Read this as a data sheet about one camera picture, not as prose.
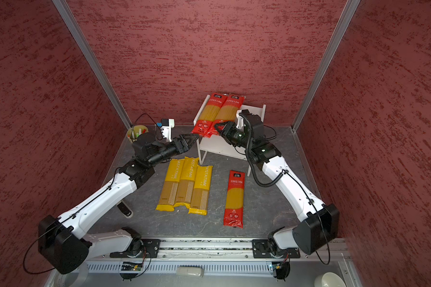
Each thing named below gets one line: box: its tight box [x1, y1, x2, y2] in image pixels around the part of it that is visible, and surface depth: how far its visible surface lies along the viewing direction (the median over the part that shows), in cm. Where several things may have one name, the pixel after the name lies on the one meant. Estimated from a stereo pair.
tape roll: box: [58, 262, 89, 287], surface depth 67 cm
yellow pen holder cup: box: [126, 124, 149, 143], surface depth 103 cm
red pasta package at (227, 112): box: [208, 93, 245, 139], surface depth 79 cm
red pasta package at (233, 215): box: [223, 169, 246, 229], surface depth 89 cm
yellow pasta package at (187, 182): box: [173, 156, 200, 210], surface depth 94 cm
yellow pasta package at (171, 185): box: [155, 159, 185, 212], surface depth 91 cm
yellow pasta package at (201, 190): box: [187, 164, 214, 216], surface depth 91 cm
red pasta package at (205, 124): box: [191, 92, 229, 138], surface depth 78 cm
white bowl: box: [313, 272, 347, 287], surface depth 62 cm
